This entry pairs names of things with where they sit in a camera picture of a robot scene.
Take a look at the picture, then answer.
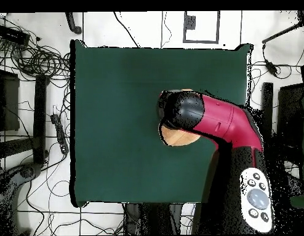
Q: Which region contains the yellow terry towel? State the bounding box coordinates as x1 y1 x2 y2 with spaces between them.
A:
158 88 201 148

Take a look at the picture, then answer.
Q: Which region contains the dark green tablecloth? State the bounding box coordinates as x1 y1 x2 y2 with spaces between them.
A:
69 39 254 208

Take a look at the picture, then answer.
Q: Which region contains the long black power strip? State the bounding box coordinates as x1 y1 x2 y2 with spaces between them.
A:
50 113 70 155

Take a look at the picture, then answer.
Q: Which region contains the black stand bar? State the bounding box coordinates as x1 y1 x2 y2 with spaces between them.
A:
33 74 50 165
261 82 274 133

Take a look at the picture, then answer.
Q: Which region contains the small grey box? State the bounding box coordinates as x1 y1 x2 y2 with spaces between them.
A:
183 15 197 31

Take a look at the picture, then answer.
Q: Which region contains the grey caster foot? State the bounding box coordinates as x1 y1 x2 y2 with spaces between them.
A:
0 162 43 195

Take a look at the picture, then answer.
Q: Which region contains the black power adapter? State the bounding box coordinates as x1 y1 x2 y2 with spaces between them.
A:
264 59 279 77

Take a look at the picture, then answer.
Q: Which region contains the dark rectangular panel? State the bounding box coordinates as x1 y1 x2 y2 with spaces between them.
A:
0 69 20 132
275 82 304 148

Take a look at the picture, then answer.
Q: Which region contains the black pole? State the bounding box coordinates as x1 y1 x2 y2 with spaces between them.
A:
262 20 304 45

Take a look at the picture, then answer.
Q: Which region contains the black electronics box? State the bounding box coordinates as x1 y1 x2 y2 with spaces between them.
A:
0 25 31 47

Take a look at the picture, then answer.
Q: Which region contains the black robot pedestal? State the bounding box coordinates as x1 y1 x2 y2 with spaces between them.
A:
122 202 183 235

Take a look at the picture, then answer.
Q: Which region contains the grey square frame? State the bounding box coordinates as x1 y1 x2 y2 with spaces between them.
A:
182 10 221 45

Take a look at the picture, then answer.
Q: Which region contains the tangle of black cables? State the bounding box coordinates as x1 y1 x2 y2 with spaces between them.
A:
0 36 71 82

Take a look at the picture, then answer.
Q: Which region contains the black curved handle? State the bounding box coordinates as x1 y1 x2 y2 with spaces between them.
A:
65 11 82 34

